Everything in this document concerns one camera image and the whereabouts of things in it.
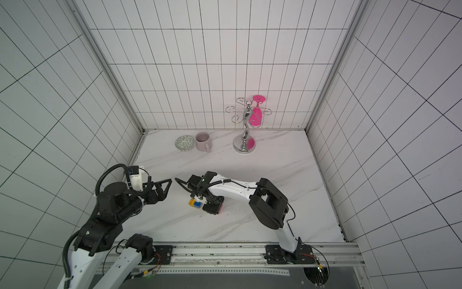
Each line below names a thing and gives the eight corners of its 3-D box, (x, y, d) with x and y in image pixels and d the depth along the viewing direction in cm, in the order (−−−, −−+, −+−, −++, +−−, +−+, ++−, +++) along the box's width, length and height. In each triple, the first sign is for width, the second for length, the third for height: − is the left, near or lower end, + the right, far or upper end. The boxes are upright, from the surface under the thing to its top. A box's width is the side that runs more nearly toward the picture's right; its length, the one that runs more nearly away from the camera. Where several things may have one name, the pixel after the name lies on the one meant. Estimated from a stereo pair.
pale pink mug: (195, 153, 109) (194, 146, 104) (198, 139, 117) (196, 131, 111) (211, 153, 109) (209, 146, 104) (212, 139, 117) (211, 131, 112)
